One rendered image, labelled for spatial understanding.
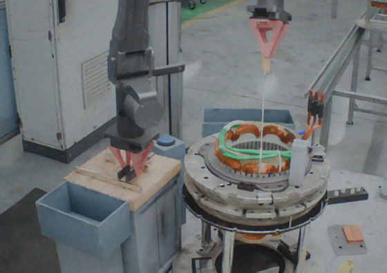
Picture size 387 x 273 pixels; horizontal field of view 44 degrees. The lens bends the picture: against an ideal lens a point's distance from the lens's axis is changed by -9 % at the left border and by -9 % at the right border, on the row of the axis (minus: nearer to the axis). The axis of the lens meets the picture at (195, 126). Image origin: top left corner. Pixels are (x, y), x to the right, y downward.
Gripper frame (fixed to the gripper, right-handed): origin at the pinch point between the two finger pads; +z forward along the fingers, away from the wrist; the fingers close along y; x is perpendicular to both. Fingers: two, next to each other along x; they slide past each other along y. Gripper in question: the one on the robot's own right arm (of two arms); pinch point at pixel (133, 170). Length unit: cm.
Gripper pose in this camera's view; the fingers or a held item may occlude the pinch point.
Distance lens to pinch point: 111.4
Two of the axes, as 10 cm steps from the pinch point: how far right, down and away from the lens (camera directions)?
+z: -0.2, 8.9, 4.5
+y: 8.9, 2.2, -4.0
